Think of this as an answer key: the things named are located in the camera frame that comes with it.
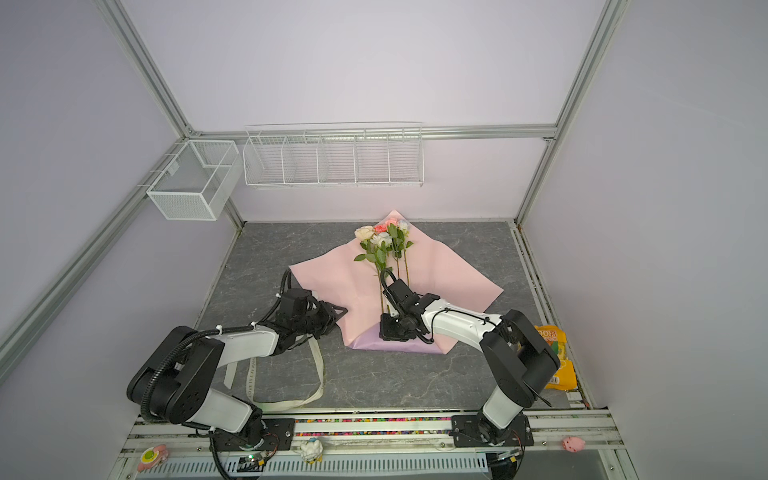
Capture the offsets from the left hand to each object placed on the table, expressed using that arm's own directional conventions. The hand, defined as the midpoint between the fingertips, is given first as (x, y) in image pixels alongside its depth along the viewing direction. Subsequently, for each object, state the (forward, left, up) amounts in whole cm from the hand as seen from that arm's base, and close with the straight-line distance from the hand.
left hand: (348, 316), depth 89 cm
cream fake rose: (+34, -5, -1) cm, 35 cm away
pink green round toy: (-32, +43, 0) cm, 54 cm away
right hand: (-7, -10, -2) cm, 12 cm away
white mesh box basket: (+41, +49, +21) cm, 67 cm away
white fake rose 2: (+23, -10, 0) cm, 25 cm away
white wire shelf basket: (+47, +3, +25) cm, 53 cm away
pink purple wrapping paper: (+18, 0, -5) cm, 19 cm away
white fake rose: (+35, -20, 0) cm, 40 cm away
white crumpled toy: (-34, +7, +2) cm, 34 cm away
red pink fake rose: (+35, -11, 0) cm, 37 cm away
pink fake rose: (+37, -16, +2) cm, 40 cm away
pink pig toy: (-36, -55, -3) cm, 66 cm away
